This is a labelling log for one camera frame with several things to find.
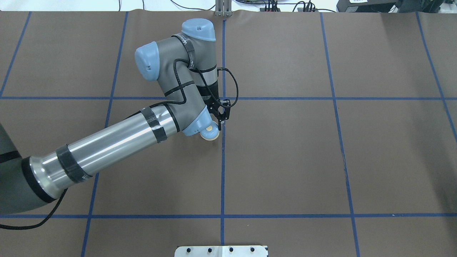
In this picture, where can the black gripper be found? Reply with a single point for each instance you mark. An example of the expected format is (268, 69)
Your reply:
(211, 91)

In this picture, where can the blue and cream bell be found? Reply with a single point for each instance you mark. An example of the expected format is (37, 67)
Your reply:
(211, 132)

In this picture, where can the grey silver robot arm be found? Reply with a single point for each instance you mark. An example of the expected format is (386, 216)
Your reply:
(185, 67)

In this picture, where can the brown table mat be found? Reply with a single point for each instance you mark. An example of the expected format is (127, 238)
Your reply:
(342, 143)

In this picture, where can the black device on table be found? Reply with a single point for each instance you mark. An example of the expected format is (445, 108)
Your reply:
(399, 6)

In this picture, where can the grey metal camera post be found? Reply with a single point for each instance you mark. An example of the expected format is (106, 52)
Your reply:
(223, 8)

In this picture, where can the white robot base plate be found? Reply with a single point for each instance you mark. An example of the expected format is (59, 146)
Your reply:
(222, 251)

